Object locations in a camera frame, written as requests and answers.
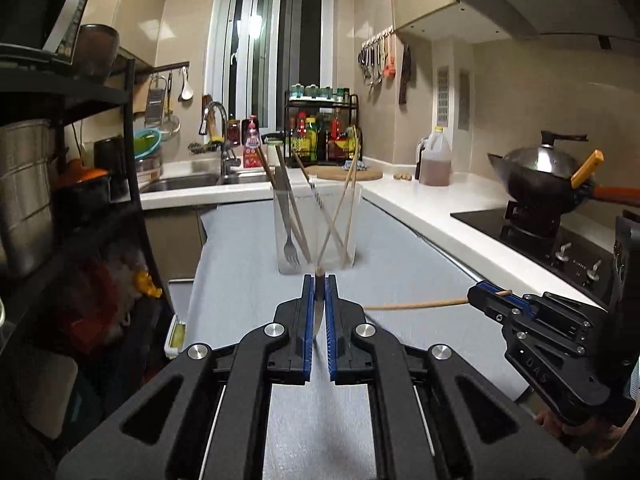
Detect person's right hand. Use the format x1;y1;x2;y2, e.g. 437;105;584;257
531;406;633;457

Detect white framed window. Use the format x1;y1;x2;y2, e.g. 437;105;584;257
206;0;335;132

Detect black shelf rack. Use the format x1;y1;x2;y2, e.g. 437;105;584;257
0;42;168;480

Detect green plastic basin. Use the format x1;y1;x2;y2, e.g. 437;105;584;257
133;128;162;159

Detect metal fork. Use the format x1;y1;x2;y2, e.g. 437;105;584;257
274;144;302;269

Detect hanging kitchen tools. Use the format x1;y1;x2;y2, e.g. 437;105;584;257
358;31;398;87

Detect black gas stove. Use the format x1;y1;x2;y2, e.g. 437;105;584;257
449;204;622;307

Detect steel sink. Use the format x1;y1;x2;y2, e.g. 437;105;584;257
140;172;271;194

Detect black pot with orange lid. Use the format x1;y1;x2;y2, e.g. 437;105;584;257
51;159;112;212

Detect brown clay pot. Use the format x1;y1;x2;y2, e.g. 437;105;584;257
74;23;122;84

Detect cooking oil jug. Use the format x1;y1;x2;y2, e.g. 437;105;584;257
418;126;453;188

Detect grey metal utensil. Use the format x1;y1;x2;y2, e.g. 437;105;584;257
314;269;327;342

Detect round wooden board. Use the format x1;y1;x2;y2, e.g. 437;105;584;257
304;164;384;182

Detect wire strainer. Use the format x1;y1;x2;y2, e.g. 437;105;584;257
160;72;181;137

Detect metal grater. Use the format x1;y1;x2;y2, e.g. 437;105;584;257
144;74;167;127

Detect black wok with lid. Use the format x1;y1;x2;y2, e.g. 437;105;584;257
487;130;640;215

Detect hanging dark cleaver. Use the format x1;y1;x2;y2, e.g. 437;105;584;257
398;44;413;106

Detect clear plastic utensil container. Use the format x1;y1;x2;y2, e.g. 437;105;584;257
271;179;359;277

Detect bundle of plastic bags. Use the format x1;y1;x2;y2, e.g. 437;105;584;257
62;254;146;363

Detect white tray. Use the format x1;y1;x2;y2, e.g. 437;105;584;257
163;311;189;359

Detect beige cutting board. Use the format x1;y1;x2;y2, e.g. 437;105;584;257
19;349;79;442

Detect yellow plastic bag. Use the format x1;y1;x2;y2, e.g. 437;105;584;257
132;269;164;299

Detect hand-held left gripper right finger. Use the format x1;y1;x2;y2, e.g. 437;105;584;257
324;274;587;480

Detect yellow spatula handle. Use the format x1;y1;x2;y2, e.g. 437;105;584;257
569;149;606;189

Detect steel basin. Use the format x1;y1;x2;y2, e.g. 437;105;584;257
135;157;164;184

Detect black canister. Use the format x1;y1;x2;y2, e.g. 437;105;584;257
93;135;127;197

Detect black spice rack with bottles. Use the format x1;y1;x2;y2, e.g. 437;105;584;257
284;83;364;167

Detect chrome faucet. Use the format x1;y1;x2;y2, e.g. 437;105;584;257
198;101;242;177

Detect white wall vent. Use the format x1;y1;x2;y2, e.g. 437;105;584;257
436;65;450;127

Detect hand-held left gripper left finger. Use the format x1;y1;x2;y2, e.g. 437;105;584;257
55;274;319;480

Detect steel stockpot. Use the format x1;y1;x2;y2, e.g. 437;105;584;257
0;119;57;280

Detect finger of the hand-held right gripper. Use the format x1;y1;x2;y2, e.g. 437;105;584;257
466;282;540;323

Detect wooden chopstick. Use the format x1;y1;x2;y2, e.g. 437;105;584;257
255;146;312;264
340;127;364;262
364;288;514;311
318;126;361;267

